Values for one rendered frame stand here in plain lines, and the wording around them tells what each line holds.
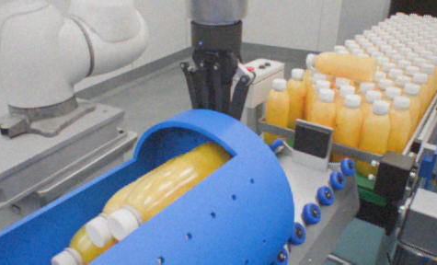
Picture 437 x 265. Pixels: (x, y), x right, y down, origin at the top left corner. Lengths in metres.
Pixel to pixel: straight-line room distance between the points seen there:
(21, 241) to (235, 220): 0.30
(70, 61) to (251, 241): 0.63
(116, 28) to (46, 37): 0.18
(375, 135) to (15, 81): 0.86
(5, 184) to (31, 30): 0.32
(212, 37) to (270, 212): 0.25
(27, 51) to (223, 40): 0.49
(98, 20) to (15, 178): 0.41
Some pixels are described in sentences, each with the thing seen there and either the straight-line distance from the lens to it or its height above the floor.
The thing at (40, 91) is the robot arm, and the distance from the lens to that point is 0.93.
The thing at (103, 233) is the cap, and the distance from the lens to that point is 0.53.
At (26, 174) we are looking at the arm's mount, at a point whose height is 1.04.
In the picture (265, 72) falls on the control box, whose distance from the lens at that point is 1.21.
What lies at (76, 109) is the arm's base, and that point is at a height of 1.10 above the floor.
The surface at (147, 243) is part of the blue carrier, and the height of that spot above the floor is 1.20.
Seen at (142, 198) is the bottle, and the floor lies 1.18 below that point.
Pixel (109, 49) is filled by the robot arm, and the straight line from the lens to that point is 0.99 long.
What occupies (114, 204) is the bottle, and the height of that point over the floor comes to 1.14.
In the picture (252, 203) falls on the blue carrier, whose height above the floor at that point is 1.17.
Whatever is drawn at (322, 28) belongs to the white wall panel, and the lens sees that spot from 5.36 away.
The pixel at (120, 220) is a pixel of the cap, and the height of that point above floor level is 1.17.
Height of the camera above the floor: 1.46
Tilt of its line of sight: 27 degrees down
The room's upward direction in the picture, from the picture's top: straight up
